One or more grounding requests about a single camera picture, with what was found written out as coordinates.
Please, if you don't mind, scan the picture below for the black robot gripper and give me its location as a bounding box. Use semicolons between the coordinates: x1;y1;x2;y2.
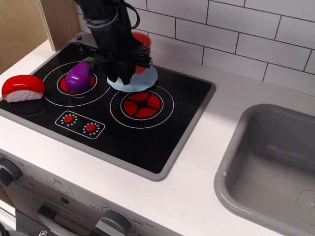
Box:
75;20;152;85

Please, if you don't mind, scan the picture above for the orange plastic cup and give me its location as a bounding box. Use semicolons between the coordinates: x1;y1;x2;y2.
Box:
132;32;152;75

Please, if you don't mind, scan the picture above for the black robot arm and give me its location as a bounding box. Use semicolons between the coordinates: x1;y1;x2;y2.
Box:
75;0;152;85

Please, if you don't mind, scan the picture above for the light blue plate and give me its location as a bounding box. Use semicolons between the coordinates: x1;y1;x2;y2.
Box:
107;66;158;92

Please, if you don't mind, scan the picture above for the purple toy eggplant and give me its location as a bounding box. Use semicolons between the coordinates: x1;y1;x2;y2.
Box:
65;57;96;93

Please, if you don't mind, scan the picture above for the red white toy sushi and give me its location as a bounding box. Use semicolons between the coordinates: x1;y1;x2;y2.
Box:
1;75;45;103

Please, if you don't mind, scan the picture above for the wooden side panel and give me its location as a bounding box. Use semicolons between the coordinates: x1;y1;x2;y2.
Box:
0;0;81;72

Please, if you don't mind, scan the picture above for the grey left oven knob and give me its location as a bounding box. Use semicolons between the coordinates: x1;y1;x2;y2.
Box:
0;158;23;186

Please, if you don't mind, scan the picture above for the grey oven knob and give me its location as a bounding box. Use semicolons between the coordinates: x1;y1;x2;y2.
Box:
0;158;23;186
95;210;131;236

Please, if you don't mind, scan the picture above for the grey oven front panel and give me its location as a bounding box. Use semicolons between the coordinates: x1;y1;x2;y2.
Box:
0;151;177;236

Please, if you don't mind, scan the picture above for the grey right oven knob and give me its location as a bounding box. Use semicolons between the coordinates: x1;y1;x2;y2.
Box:
95;210;131;236

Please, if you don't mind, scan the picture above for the grey toy sink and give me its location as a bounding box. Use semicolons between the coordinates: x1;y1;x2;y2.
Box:
214;104;315;236

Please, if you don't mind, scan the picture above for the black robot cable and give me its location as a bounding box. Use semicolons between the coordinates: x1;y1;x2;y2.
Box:
122;0;141;31

